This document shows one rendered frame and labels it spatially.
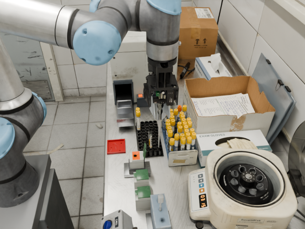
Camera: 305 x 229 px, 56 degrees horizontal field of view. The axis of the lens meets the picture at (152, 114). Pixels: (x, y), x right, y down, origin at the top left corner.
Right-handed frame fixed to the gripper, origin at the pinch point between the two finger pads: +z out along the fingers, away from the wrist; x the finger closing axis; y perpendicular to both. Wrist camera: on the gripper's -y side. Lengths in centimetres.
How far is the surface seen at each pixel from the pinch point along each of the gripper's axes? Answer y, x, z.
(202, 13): -95, 37, 7
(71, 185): -66, -52, 113
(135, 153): -2.1, -7.4, 17.9
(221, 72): -52, 37, 19
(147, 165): -2.0, -3.6, 24.2
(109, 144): -14.7, -16.7, 25.4
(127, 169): -0.9, -10.4, 24.2
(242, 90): -34, 40, 18
